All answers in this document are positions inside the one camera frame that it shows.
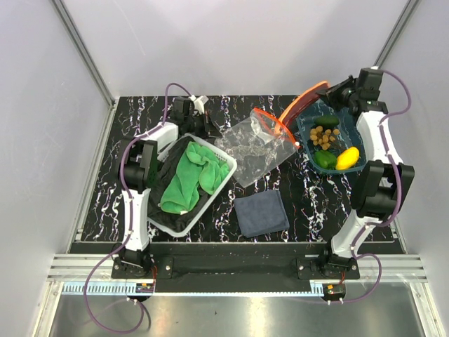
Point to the black cloth in basket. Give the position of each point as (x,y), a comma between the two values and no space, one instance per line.
(166,171)

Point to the clear zip top bag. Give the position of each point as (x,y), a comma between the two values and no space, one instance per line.
(259,144)

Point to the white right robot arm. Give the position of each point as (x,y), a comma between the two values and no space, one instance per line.
(385,180)

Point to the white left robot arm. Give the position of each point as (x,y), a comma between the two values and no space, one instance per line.
(137,173)

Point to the yellow fake lemon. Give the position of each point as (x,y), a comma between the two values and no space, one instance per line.
(347,159)

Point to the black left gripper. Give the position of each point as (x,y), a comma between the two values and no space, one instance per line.
(208,127)

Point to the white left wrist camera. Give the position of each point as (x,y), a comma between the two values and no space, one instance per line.
(199,103)

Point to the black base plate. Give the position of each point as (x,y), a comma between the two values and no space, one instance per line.
(237,267)

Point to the folded dark blue towel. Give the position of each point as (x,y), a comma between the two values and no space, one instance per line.
(261,213)

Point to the white plastic basket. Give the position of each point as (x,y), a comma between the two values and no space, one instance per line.
(221,155)

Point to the green fake pepper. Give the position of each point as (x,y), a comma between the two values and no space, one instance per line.
(325,159)

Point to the brown fake nuts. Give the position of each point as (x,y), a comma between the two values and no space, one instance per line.
(324,138)

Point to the green cloth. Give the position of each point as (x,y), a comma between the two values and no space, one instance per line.
(199,169)

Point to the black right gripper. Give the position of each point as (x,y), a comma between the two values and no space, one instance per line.
(332,93)

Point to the blue transparent container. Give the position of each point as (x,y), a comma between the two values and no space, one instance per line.
(349,136)

